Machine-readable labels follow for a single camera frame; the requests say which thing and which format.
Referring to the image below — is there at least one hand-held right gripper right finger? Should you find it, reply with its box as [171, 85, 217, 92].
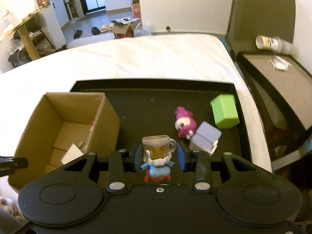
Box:
[177, 143, 264, 193]

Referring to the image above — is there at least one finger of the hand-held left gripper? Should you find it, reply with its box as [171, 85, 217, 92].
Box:
[0, 156, 28, 176]

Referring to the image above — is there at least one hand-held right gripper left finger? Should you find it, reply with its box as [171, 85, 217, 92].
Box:
[57, 143, 144, 194]

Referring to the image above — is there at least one blue figurine with beer mug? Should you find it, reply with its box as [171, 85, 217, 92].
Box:
[141, 135, 176, 183]

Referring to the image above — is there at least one pink figurine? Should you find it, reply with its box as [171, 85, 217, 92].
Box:
[174, 106, 198, 140]

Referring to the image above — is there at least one white purple toy box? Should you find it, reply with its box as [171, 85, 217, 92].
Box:
[189, 121, 222, 156]

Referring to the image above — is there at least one black tray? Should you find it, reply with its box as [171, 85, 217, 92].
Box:
[69, 79, 251, 173]

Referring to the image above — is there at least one white rectangular block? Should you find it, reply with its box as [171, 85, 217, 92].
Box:
[60, 143, 84, 165]

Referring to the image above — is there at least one green cube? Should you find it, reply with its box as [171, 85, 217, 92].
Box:
[210, 94, 240, 129]

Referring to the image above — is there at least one black chair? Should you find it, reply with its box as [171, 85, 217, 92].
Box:
[8, 24, 56, 67]

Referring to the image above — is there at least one black side table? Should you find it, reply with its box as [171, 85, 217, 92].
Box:
[236, 51, 312, 161]

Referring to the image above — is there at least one white floor mat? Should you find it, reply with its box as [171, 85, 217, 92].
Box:
[67, 32, 115, 49]

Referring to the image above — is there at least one clear plastic bag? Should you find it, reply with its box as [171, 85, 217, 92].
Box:
[135, 24, 153, 37]

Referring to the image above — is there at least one red cardboard floor box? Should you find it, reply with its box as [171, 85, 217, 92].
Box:
[111, 17, 141, 39]

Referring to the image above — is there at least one round yellow side table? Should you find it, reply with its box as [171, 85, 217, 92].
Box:
[0, 5, 53, 60]

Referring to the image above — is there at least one white face mask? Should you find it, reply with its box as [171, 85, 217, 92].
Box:
[268, 56, 293, 72]

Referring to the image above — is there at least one stack of plastic cups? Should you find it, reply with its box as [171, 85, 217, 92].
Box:
[255, 35, 294, 54]

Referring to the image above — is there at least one orange box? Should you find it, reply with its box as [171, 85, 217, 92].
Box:
[132, 0, 142, 19]

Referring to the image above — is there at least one olive brown board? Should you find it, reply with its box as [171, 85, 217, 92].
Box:
[225, 0, 296, 54]

